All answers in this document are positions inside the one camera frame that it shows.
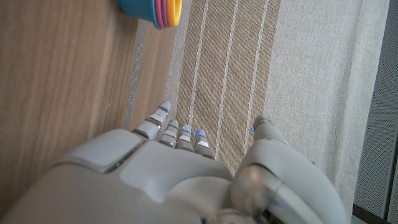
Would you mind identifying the purple stacking cup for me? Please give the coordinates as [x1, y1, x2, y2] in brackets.
[160, 0, 170, 29]

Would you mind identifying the orange stacking cup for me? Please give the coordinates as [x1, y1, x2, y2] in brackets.
[165, 0, 176, 28]

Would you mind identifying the striped beige backdrop cloth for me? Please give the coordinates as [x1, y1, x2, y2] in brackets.
[164, 0, 391, 218]

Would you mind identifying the teal stacking cup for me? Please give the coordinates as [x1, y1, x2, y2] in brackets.
[117, 0, 162, 30]

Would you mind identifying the pink stacking cup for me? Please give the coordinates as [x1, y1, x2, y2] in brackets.
[154, 0, 165, 30]

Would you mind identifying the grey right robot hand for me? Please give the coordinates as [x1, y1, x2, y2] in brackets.
[0, 100, 349, 224]

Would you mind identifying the yellow stacking cup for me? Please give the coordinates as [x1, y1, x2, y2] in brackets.
[170, 0, 183, 27]

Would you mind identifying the grey tape outline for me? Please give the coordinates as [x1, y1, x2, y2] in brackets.
[124, 19, 147, 130]

